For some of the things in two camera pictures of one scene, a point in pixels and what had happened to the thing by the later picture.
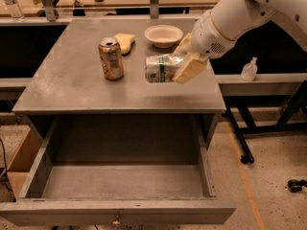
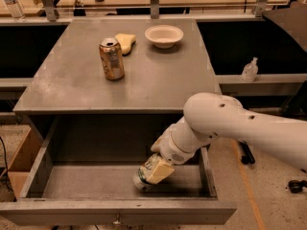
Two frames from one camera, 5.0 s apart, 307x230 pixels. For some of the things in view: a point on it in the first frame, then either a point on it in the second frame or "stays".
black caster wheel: [295, 185] stays
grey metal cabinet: [88, 93] stays
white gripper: [207, 37] to [170, 149]
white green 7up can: [160, 68] to [140, 179]
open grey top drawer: [118, 171] stays
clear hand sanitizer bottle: [249, 71] stays
